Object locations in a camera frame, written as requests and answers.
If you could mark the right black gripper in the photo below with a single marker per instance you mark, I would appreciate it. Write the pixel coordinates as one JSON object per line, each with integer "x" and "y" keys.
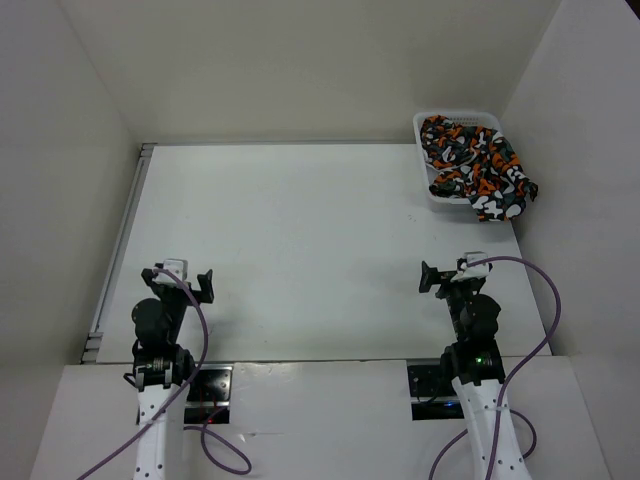
{"x": 430, "y": 275}

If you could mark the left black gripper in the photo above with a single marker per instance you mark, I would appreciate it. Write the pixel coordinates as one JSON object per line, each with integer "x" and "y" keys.
{"x": 204, "y": 281}

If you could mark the orange camouflage shorts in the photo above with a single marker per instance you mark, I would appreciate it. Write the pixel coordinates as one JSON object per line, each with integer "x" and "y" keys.
{"x": 480, "y": 165}

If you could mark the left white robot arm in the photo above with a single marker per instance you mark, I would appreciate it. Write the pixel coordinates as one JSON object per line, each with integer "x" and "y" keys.
{"x": 163, "y": 370}

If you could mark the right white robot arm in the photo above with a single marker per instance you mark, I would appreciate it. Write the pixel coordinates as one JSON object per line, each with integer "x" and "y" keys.
{"x": 473, "y": 366}

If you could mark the white plastic basket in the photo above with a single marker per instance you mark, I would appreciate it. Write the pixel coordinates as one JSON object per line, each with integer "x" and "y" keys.
{"x": 425, "y": 150}

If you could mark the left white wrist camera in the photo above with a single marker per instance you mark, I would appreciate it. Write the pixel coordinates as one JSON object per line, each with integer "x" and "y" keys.
{"x": 166, "y": 271}

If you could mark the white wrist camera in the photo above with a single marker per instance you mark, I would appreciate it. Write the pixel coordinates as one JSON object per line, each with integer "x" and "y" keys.
{"x": 166, "y": 271}
{"x": 472, "y": 265}

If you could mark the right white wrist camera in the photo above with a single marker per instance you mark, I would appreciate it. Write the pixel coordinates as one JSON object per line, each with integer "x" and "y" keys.
{"x": 472, "y": 265}

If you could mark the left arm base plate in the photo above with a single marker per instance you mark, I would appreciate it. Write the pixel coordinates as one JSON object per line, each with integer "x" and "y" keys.
{"x": 209, "y": 396}

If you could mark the aluminium rail frame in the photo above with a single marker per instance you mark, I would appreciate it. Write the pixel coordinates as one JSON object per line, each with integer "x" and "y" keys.
{"x": 94, "y": 337}

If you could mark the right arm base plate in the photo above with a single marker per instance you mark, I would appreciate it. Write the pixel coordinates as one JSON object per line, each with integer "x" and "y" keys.
{"x": 431, "y": 397}

